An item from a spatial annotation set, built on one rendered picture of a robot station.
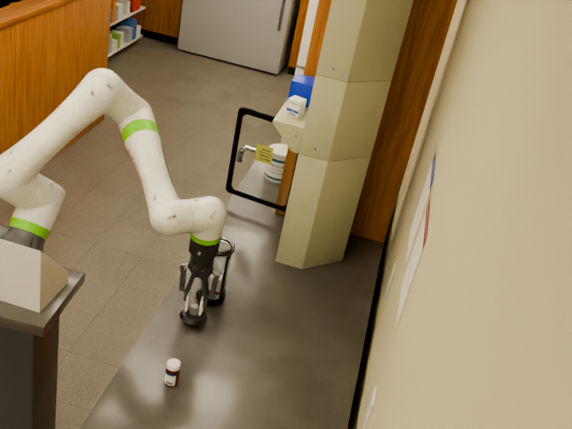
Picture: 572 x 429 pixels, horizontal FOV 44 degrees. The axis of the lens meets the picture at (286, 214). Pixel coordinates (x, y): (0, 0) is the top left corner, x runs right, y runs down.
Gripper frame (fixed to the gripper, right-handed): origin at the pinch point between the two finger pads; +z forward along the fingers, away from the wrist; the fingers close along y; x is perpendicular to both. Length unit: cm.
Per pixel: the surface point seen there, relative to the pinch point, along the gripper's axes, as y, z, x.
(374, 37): -33, -85, -53
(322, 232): -32, -9, -52
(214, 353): -11.5, 7.4, 12.2
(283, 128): -10, -48, -48
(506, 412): -59, -104, 133
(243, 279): -9.5, 7.5, -31.0
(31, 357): 48, 27, 17
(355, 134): -35, -49, -55
